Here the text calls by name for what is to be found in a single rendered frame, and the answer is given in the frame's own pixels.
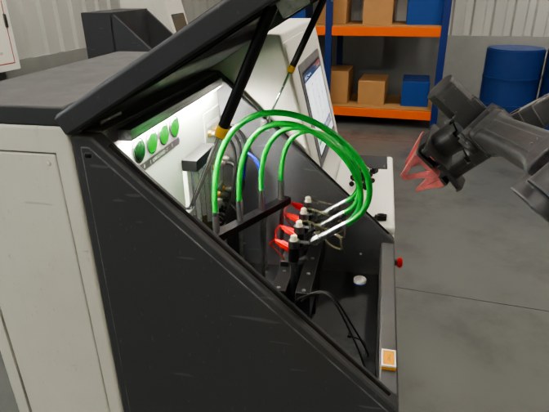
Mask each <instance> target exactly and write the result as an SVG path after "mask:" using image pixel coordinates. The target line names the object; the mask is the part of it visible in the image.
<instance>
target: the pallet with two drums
mask: <svg viewBox="0 0 549 412"><path fill-rule="evenodd" d="M546 51H547V50H546V48H544V47H536V46H527V45H493V46H489V47H487V52H486V57H485V63H484V72H483V73H482V83H481V88H480V97H479V100H480V101H481V102H482V103H483V104H484V105H485V106H486V107H487V106H489V105H490V104H491V103H494V104H495V105H499V106H500V107H502V108H503V109H505V111H506V112H507V113H508V114H509V113H511V112H513V111H515V110H517V109H519V108H520V107H523V106H525V105H527V104H528V103H530V102H532V101H535V100H536V98H537V94H538V98H540V97H542V96H544V95H545V94H548V93H549V49H548V51H547V58H546V62H545V66H544V70H543V74H542V67H543V64H544V60H545V55H546ZM541 75H542V76H541ZM541 79H542V81H541V86H540V89H539V93H538V87H539V83H540V80H541Z"/></svg>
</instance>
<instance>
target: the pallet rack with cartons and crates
mask: <svg viewBox="0 0 549 412"><path fill-rule="evenodd" d="M395 1H396V0H364V9H363V20H351V4H352V0H335V1H334V2H332V1H331V0H327V1H326V3H325V5H324V8H323V10H322V12H321V14H320V16H319V18H318V20H317V23H316V25H315V28H316V32H317V35H325V49H324V71H325V74H326V79H327V83H328V90H329V94H330V98H331V102H332V107H333V113H334V114H336V115H349V116H363V117H376V118H390V119H416V120H429V121H430V126H431V125H432V124H433V123H434V124H437V117H438V110H439V109H438V108H437V107H436V106H435V105H434V104H433V103H432V102H431V101H430V100H429V99H428V98H427V96H428V94H429V92H430V85H431V81H430V75H416V74H404V79H403V85H402V93H401V96H388V95H387V89H388V79H389V74H364V75H363V76H362V77H361V79H360V80H359V85H358V94H354V93H352V91H353V75H354V66H353V65H343V64H342V62H343V43H344V36H397V37H440V44H439V51H438V58H437V65H436V72H435V85H436V84H437V83H438V82H439V81H440V80H442V78H443V72H444V59H445V52H446V46H447V39H448V33H449V21H450V14H451V7H452V0H408V7H407V16H406V21H395ZM312 16H313V4H311V5H310V6H308V7H307V8H305V9H304V10H302V11H300V12H298V13H297V14H296V15H294V16H292V17H291V18H311V17H312ZM333 35H337V64H336V65H332V45H333ZM435 85H434V86H435Z"/></svg>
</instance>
